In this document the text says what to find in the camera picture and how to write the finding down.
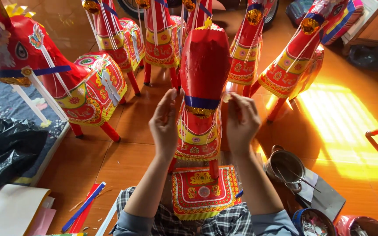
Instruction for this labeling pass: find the dark crumpled plastic bag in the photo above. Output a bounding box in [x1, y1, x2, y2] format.
[346, 44, 378, 73]

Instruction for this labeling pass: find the person's right hand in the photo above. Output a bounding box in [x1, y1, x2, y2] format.
[225, 93, 262, 155]

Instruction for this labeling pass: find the thin glue stick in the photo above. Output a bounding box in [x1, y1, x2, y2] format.
[276, 167, 321, 193]

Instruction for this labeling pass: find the person's plaid clothing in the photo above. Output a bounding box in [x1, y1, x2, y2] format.
[110, 187, 299, 236]

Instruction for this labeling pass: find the red round container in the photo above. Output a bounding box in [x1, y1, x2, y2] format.
[335, 215, 378, 236]

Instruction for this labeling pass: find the decorated red paper saddle sheet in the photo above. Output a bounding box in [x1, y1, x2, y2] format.
[171, 165, 242, 221]

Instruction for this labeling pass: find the person's left hand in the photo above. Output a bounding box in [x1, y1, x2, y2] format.
[149, 88, 179, 158]

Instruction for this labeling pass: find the white paper strip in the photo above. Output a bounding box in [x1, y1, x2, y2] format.
[95, 190, 124, 236]

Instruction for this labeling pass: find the thin bamboo sliver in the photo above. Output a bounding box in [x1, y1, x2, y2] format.
[69, 187, 114, 212]

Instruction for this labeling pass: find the black plastic bag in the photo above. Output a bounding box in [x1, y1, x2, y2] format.
[0, 118, 48, 194]

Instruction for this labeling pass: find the grey cardboard sheet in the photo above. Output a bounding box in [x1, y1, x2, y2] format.
[296, 169, 346, 222]

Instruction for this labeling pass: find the blue-rimmed tin of paper pieces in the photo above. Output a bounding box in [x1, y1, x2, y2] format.
[292, 208, 336, 236]

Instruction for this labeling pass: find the unfinished red paper horse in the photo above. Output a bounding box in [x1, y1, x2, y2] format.
[169, 18, 233, 180]

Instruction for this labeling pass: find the white paper sheet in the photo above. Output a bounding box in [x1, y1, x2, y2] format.
[0, 184, 52, 236]

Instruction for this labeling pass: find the large red paper horse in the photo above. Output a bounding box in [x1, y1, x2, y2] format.
[0, 0, 128, 143]

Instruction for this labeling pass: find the blue paper strip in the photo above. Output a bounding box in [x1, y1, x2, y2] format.
[61, 182, 106, 233]

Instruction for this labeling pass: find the red paper strip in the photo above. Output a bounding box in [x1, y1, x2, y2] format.
[68, 183, 101, 234]

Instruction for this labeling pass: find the metal glue pot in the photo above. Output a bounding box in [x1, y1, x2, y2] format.
[264, 145, 306, 193]

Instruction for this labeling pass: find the folded colourful blanket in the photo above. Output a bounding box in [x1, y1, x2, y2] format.
[286, 0, 365, 45]

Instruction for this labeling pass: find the pink paper sheet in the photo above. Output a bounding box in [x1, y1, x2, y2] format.
[28, 206, 57, 236]

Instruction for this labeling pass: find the black motorbike tyre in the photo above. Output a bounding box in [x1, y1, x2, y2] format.
[263, 0, 280, 31]
[117, 0, 144, 20]

